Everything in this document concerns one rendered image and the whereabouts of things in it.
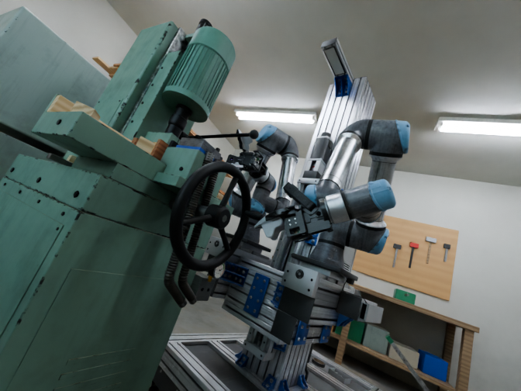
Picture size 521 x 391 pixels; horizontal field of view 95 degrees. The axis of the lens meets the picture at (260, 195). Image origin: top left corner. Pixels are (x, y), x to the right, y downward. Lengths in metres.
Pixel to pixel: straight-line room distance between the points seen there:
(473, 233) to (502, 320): 0.99
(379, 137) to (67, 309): 1.03
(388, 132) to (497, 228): 3.35
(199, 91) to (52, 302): 0.71
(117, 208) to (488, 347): 3.90
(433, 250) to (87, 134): 3.82
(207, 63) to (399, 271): 3.44
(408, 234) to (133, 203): 3.63
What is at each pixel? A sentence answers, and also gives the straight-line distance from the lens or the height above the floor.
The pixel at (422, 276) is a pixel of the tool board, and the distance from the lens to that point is 3.86.
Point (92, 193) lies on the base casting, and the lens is 0.65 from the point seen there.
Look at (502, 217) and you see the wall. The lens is 4.29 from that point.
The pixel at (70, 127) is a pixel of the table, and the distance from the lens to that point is 0.63.
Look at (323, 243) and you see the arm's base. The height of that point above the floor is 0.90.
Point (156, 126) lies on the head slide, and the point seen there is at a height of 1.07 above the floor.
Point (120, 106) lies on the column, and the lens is 1.07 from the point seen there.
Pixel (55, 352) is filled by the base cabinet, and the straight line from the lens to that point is 0.76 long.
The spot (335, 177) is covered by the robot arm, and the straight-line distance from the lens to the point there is 0.79.
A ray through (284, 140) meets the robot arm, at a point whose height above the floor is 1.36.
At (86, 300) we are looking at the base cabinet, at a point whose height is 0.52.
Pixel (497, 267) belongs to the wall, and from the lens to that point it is 4.11.
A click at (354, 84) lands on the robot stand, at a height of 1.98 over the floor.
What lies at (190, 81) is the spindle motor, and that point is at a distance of 0.95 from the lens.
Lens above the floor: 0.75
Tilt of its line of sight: 14 degrees up
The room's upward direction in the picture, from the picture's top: 20 degrees clockwise
